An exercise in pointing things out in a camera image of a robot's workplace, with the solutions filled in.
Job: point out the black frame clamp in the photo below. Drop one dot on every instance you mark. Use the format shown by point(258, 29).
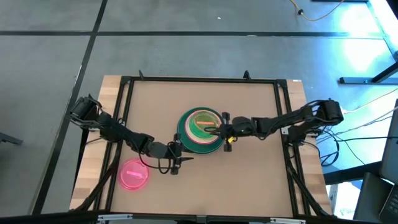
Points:
point(247, 75)
point(141, 75)

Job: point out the small teal transparent plate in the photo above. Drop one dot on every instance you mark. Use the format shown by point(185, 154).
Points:
point(199, 133)

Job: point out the white box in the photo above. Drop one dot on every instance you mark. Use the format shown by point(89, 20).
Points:
point(342, 200)

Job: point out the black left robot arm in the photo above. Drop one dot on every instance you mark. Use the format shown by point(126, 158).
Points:
point(121, 132)

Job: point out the large green plastic plate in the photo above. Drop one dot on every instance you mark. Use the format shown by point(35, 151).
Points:
point(202, 152)

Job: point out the black aluminium table frame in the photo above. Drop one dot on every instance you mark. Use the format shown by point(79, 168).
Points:
point(202, 80)

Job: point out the small red transparent plate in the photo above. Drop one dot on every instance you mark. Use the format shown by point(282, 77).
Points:
point(134, 175)

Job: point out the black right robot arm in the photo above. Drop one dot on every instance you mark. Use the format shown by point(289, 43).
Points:
point(298, 119)

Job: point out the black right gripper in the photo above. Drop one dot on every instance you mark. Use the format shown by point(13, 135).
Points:
point(239, 126)

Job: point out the small orange transparent plate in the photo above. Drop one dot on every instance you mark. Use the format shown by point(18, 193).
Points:
point(205, 122)

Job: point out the black desk leg stand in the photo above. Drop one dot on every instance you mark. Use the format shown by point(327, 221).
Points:
point(367, 80)

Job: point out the black side table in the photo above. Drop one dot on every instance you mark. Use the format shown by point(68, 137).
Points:
point(351, 172)

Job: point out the grey laptop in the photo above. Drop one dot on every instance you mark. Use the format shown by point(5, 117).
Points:
point(390, 155)

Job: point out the silver frame bracket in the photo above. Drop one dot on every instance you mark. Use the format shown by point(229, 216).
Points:
point(287, 221)
point(115, 217)

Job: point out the grey floor object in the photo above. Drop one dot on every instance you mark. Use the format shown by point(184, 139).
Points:
point(9, 138)

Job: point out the brown table mat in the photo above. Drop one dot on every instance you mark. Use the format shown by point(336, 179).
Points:
point(199, 186)

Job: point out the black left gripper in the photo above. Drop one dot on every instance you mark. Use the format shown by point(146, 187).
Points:
point(175, 149)

